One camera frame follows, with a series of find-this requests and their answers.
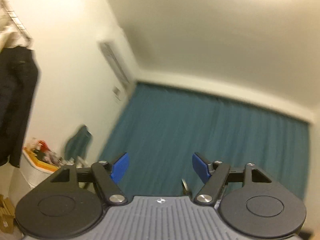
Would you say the garment steamer stand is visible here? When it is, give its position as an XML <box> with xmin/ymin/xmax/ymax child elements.
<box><xmin>181</xmin><ymin>179</ymin><xmax>192</xmax><ymax>197</ymax></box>

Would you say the wavy teal framed mirror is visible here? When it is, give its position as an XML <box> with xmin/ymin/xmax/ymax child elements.
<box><xmin>64</xmin><ymin>125</ymin><xmax>93</xmax><ymax>160</ymax></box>

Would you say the teal curtain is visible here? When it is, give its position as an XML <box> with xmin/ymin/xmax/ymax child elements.
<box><xmin>99</xmin><ymin>83</ymin><xmax>309</xmax><ymax>198</ymax></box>

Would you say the orange tray with cosmetics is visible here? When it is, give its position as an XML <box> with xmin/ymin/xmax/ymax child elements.
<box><xmin>23</xmin><ymin>138</ymin><xmax>64</xmax><ymax>172</ymax></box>

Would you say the white vanity desk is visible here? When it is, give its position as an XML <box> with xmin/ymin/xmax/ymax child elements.
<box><xmin>20</xmin><ymin>150</ymin><xmax>58</xmax><ymax>187</ymax></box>

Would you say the white air conditioner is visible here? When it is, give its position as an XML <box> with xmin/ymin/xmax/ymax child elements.
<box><xmin>99</xmin><ymin>41</ymin><xmax>133</xmax><ymax>88</ymax></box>

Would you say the cardboard box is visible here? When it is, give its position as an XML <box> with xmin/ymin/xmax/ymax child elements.
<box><xmin>0</xmin><ymin>194</ymin><xmax>15</xmax><ymax>233</ymax></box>

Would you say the hanging black garment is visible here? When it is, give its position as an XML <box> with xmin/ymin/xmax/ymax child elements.
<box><xmin>1</xmin><ymin>46</ymin><xmax>39</xmax><ymax>167</ymax></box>

